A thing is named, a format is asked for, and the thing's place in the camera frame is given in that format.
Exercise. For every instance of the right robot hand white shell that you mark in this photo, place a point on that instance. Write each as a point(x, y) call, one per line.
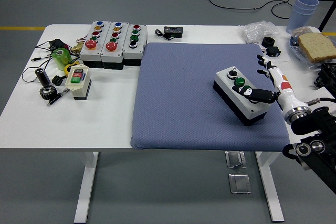
point(286, 95)

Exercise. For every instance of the four-button control box grey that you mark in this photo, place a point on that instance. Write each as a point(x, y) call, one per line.
point(132, 51)
point(223, 77)

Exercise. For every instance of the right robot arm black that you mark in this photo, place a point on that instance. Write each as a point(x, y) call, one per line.
point(323, 119)

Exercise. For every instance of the five-button box red mushroom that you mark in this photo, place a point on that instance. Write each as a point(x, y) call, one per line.
point(111, 54)
point(89, 53)

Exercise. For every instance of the white paper sheet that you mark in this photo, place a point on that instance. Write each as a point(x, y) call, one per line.
point(284, 56)

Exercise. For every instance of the black servo motor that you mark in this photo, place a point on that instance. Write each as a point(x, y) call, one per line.
point(273, 51)

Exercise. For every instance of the black device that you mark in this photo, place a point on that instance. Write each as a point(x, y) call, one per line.
point(328, 74)

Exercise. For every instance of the blue plate in plastic wrap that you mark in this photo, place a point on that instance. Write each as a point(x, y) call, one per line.
point(295, 48)

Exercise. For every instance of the slice of bread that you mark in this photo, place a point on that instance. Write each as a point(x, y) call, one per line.
point(317, 47)

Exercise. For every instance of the clear plastic bag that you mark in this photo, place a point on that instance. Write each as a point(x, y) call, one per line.
point(256, 31)

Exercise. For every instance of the stack of blue cups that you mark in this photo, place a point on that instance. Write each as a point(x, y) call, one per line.
point(299, 16)

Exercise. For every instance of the silver floor outlet box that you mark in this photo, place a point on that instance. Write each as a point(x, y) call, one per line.
point(239, 184)
point(235, 159)

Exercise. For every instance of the white table leg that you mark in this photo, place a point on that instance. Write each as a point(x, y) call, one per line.
point(271, 195)
point(86, 195)

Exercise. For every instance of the blue-grey quilted mat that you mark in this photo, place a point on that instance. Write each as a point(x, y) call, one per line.
point(183, 90)

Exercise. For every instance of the black digital meter module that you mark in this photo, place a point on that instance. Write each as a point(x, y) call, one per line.
point(173, 31)

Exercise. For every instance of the brass fitting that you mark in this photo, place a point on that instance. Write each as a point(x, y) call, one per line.
point(77, 48)

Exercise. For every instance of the yellow tape roll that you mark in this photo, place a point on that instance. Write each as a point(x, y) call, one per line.
point(67, 68)

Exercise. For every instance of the black power adapter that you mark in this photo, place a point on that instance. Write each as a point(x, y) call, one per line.
point(57, 43)

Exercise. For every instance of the black gear wheel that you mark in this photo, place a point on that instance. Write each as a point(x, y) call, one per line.
point(48, 93)

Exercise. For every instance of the black metal cylinder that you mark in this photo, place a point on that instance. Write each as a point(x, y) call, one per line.
point(43, 78)

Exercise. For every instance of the beige switch box green red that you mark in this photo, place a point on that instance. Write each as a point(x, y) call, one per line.
point(78, 90)

